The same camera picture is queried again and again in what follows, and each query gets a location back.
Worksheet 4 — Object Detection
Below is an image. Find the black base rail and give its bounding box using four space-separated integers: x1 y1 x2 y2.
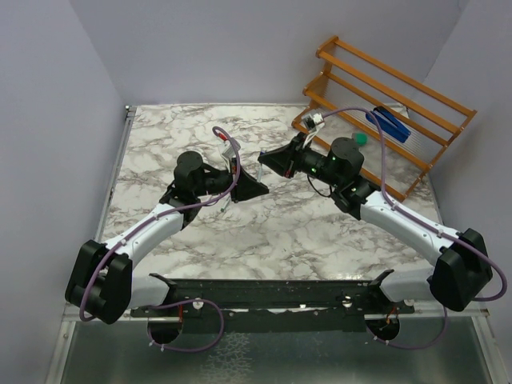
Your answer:
130 278 414 333

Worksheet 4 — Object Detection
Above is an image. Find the aluminium table frame rail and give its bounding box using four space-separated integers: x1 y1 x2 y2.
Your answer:
93 106 138 242

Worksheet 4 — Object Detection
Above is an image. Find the blue stapler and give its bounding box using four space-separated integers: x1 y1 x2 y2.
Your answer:
366 106 411 143

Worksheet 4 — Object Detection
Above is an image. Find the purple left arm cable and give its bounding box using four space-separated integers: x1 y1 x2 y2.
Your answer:
78 126 242 322

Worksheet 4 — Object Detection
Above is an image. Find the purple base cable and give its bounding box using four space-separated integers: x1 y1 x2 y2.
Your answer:
148 298 225 354
371 306 450 350

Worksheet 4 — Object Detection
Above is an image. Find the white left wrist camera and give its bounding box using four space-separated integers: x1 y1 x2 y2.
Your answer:
218 140 240 165

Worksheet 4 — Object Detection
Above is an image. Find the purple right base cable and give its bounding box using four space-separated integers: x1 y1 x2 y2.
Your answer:
371 306 450 350

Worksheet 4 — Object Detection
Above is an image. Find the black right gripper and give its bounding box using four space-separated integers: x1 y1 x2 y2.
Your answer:
258 132 342 188

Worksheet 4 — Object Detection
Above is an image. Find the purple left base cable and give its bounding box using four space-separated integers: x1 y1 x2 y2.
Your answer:
148 298 225 354

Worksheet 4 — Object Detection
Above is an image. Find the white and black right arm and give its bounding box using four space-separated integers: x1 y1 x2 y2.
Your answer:
258 133 492 313

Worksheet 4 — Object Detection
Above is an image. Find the orange wooden rack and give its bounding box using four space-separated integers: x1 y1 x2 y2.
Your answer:
292 36 477 201

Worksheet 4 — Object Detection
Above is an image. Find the white pen green end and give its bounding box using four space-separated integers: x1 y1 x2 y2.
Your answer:
221 200 230 212

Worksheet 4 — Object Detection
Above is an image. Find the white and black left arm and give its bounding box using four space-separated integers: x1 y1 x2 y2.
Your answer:
65 151 269 324

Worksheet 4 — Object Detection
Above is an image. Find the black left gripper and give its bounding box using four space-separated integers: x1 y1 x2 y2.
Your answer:
194 157 270 203

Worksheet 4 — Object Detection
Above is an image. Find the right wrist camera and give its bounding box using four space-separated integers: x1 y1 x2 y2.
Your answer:
302 113 325 148

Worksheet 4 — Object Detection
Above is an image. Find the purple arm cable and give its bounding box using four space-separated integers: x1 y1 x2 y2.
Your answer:
322 106 505 301
78 126 242 322

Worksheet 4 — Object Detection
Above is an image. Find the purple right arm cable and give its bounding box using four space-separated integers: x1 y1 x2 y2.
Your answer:
322 106 505 301

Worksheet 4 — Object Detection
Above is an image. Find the green cube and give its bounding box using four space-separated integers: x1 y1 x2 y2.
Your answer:
352 133 368 147

